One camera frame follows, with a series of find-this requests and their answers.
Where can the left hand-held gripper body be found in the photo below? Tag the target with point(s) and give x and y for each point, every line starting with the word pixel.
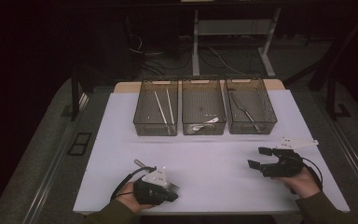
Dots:
pixel 149 193

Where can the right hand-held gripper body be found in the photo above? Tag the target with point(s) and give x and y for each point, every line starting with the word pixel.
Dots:
pixel 287 165

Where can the silver fork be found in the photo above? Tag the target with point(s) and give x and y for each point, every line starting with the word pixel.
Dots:
pixel 174 187

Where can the dark translucent plastic bin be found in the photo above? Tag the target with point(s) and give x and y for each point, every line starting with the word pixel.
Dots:
pixel 150 121
pixel 256 102
pixel 202 102

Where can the white spoon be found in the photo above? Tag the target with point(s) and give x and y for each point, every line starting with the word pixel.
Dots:
pixel 213 120

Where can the white chopstick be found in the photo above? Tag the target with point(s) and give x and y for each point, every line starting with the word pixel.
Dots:
pixel 161 111
pixel 170 105

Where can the person's left hand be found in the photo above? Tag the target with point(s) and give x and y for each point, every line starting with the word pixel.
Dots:
pixel 129 196

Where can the person's right hand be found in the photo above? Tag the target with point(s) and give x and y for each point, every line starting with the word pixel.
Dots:
pixel 303 185

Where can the black metal stand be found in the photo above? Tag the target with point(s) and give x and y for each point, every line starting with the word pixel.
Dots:
pixel 331 99

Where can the metal floor rail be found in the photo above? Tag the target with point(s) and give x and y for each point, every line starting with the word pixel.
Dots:
pixel 352 155
pixel 44 189

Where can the black floor socket frame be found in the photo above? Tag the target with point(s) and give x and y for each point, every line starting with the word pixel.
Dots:
pixel 80 144

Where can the white metal desk frame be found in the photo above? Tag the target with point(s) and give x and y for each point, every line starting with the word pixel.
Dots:
pixel 195 46

